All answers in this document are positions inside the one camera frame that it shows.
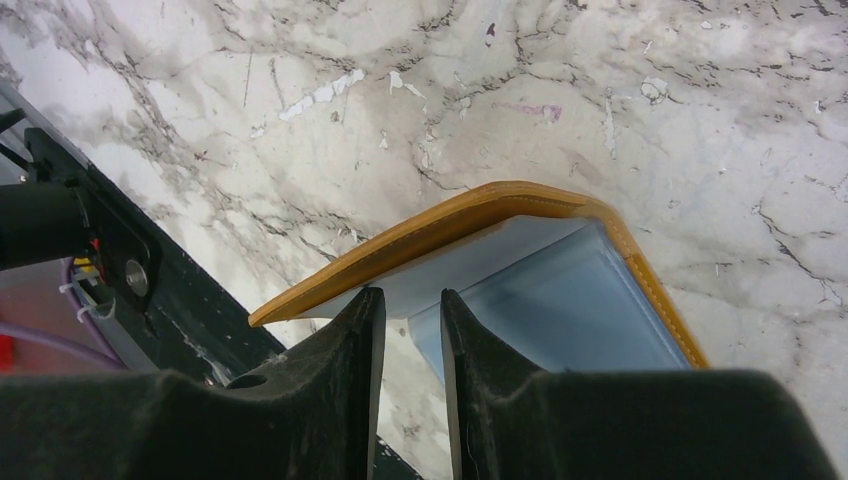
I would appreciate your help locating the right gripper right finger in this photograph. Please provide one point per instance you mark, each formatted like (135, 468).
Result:
(510, 419)

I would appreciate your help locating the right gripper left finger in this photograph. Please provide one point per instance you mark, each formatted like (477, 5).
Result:
(309, 413)

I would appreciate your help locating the yellow leather card holder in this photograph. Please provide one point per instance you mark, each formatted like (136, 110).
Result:
(554, 274)

